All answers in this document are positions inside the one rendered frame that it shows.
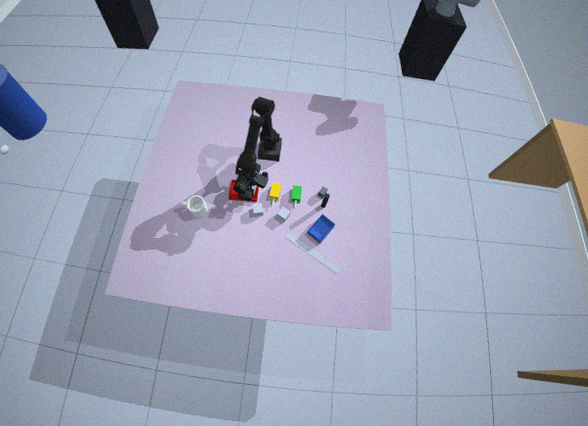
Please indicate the white mug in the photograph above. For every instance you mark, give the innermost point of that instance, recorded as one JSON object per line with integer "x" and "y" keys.
{"x": 196, "y": 205}

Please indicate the red tray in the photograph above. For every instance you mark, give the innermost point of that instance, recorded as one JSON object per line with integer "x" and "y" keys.
{"x": 234, "y": 196}

